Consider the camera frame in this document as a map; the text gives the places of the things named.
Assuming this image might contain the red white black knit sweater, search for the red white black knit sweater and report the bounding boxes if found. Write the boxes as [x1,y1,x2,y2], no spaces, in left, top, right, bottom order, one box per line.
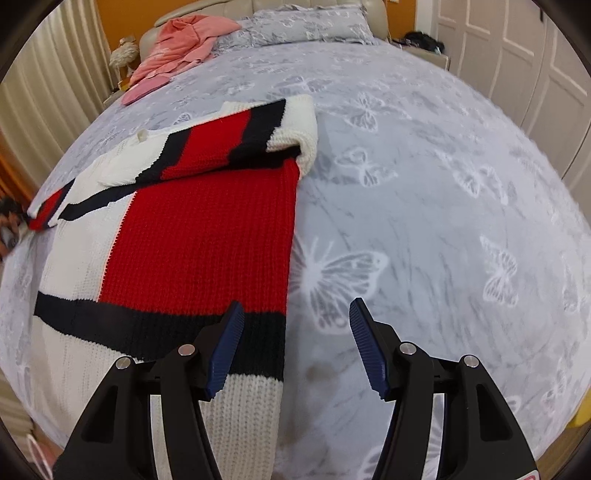
[29,94,318,479]

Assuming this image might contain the grey butterfly bedspread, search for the grey butterfly bedspread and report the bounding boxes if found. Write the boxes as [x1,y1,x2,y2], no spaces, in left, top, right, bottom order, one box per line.
[0,38,591,480]

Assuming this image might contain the cream curtain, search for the cream curtain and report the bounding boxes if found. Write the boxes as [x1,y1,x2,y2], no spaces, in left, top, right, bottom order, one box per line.
[1,1,115,187]

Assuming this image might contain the white nightstand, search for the white nightstand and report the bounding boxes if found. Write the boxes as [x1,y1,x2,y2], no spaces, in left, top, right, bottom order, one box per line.
[402,46,450,71]

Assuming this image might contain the white wardrobe doors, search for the white wardrobe doors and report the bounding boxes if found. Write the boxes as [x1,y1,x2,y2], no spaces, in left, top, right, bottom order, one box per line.
[433,0,590,202]

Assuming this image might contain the beige bedside lamp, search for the beige bedside lamp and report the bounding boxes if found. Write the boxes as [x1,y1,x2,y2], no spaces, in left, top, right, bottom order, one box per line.
[109,36,140,80]

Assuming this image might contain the black item on nightstand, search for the black item on nightstand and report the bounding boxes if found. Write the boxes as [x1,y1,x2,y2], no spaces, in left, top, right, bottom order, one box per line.
[393,31,446,54]

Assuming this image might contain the pink garment on bed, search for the pink garment on bed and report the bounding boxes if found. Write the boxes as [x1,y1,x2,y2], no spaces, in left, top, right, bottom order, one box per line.
[121,14,242,106]

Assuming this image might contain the beige leather headboard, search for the beige leather headboard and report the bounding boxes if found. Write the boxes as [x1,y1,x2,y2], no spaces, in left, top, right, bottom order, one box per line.
[138,0,392,61]

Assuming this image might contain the grey butterfly pillow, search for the grey butterfly pillow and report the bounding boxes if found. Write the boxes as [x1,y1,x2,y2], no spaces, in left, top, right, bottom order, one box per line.
[213,4,375,55]

